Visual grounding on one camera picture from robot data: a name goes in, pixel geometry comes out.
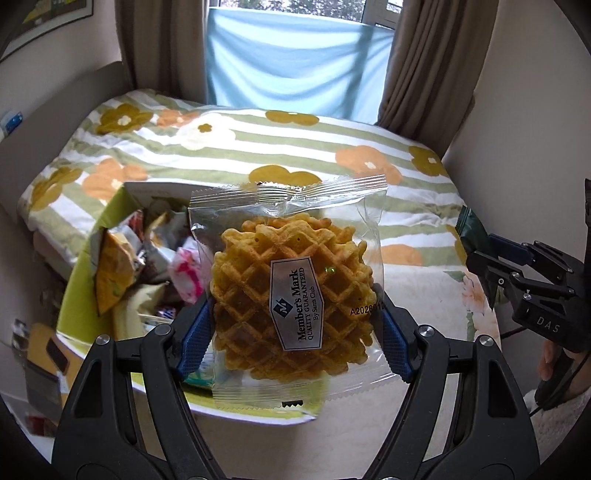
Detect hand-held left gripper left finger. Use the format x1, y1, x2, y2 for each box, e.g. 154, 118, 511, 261
52, 294, 217, 480

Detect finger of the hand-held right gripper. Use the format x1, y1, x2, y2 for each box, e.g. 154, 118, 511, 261
465, 251, 514, 308
487, 233, 539, 267

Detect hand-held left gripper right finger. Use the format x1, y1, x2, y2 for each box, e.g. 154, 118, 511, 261
373, 284, 542, 480

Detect blue white snack packet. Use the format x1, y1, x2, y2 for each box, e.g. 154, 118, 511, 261
182, 351, 218, 391

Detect dark green packet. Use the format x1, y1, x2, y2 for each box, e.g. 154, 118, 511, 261
452, 205, 490, 259

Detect pink white snack packet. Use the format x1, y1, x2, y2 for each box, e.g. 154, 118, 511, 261
171, 247, 206, 305

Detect pale yellow snack packet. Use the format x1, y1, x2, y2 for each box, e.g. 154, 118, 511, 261
113, 284, 171, 340

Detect clear waffle packet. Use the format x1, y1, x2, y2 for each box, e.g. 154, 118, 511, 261
188, 174, 398, 423

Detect yellow grey snack packet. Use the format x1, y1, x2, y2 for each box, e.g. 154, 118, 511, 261
90, 228, 139, 317

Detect grey brown snack packet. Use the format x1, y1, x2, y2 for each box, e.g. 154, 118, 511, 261
126, 210, 153, 266

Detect yellow green cardboard box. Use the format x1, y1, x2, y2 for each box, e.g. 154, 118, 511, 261
55, 181, 319, 423

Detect person's right forearm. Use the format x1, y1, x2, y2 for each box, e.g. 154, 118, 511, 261
524, 383, 591, 480

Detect person's right hand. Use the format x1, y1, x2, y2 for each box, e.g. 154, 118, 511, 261
537, 342, 561, 384

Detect pink floral blanket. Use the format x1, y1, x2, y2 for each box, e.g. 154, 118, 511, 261
383, 265, 497, 342

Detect brown cardboard box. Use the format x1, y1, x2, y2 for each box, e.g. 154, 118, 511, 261
25, 323, 70, 384

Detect brown curtain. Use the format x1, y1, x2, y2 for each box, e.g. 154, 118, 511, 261
115, 0, 208, 104
376, 0, 502, 153

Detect floral striped quilt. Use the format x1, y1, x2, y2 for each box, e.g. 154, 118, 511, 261
18, 88, 467, 278

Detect light blue cloth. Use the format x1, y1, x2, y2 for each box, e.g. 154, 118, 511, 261
204, 7, 398, 121

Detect blue white bottle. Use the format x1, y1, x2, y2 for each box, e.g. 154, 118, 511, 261
0, 110, 24, 134

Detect window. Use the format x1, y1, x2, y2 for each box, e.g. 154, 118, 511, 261
210, 0, 407, 28

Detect framed wall picture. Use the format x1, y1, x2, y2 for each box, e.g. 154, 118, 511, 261
0, 0, 95, 61

